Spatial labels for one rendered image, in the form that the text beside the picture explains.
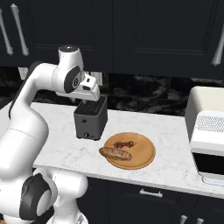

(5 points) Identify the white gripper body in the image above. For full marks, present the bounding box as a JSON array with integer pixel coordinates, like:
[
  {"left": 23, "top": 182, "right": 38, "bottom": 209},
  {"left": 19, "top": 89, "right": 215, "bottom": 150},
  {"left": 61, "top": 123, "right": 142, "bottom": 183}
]
[{"left": 72, "top": 84, "right": 102, "bottom": 102}]

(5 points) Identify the dark grey toaster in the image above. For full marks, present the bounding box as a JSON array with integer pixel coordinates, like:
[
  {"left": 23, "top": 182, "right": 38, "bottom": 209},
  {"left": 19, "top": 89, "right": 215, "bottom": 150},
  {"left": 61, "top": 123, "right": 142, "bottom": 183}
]
[{"left": 73, "top": 95, "right": 109, "bottom": 142}]

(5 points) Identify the baguette bread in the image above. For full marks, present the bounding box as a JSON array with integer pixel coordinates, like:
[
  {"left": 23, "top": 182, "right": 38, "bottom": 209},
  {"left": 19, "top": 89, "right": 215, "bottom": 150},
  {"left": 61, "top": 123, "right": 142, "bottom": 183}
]
[{"left": 98, "top": 146, "right": 133, "bottom": 162}]

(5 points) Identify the white toaster oven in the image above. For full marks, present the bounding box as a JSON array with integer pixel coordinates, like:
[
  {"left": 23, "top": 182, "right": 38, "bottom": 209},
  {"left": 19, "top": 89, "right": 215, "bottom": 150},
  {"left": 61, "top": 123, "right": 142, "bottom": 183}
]
[{"left": 184, "top": 86, "right": 224, "bottom": 187}]

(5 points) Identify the dark base cupboard door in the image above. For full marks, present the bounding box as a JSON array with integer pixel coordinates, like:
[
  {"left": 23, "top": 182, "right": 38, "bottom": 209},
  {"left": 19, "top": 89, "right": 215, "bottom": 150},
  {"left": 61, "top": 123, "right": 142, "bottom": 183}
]
[{"left": 108, "top": 198, "right": 200, "bottom": 224}]

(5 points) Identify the round wooden plate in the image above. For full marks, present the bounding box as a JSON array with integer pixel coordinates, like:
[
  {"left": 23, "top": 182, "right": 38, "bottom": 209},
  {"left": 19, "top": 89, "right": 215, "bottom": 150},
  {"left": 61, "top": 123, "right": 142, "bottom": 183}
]
[{"left": 102, "top": 131, "right": 157, "bottom": 171}]

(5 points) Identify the dark drawer front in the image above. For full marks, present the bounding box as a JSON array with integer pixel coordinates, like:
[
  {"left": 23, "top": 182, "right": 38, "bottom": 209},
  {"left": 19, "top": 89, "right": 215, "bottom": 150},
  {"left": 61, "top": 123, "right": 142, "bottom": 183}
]
[{"left": 87, "top": 177, "right": 200, "bottom": 207}]

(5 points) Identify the white wall socket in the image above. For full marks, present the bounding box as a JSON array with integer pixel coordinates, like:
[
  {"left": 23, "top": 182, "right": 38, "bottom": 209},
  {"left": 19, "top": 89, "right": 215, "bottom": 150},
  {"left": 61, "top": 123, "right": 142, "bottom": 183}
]
[
  {"left": 87, "top": 71, "right": 103, "bottom": 87},
  {"left": 17, "top": 66, "right": 30, "bottom": 81}
]

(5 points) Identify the dark wall cupboard door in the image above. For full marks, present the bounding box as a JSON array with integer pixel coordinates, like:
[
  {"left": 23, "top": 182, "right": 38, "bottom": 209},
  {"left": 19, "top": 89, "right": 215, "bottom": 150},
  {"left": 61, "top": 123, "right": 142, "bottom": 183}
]
[
  {"left": 113, "top": 0, "right": 224, "bottom": 81},
  {"left": 0, "top": 0, "right": 38, "bottom": 68},
  {"left": 29, "top": 0, "right": 115, "bottom": 74}
]

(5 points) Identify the silver drawer handle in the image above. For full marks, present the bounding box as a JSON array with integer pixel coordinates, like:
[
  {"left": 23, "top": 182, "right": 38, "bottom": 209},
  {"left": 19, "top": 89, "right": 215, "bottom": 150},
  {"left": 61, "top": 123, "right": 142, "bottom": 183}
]
[{"left": 138, "top": 188, "right": 164, "bottom": 199}]

